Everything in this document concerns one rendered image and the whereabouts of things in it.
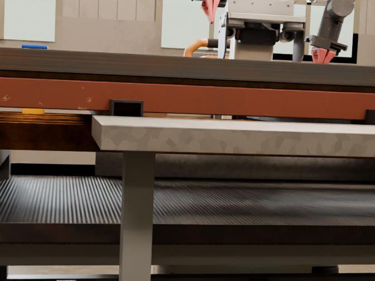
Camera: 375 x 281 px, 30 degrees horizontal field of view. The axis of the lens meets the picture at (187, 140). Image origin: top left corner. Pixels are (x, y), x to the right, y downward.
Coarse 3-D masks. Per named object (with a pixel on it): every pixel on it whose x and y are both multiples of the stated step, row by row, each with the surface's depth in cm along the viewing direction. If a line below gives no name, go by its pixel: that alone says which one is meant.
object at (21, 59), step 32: (0, 64) 110; (32, 64) 111; (64, 64) 112; (96, 64) 113; (128, 64) 114; (160, 64) 115; (192, 64) 116; (224, 64) 117; (256, 64) 118; (288, 64) 119; (320, 64) 120
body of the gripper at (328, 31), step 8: (320, 24) 184; (328, 24) 182; (336, 24) 183; (320, 32) 183; (328, 32) 182; (336, 32) 182; (304, 40) 186; (328, 40) 181; (336, 40) 183; (344, 48) 183
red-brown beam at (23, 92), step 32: (0, 96) 111; (32, 96) 112; (64, 96) 112; (96, 96) 113; (128, 96) 114; (160, 96) 115; (192, 96) 116; (224, 96) 117; (256, 96) 118; (288, 96) 119; (320, 96) 120; (352, 96) 121
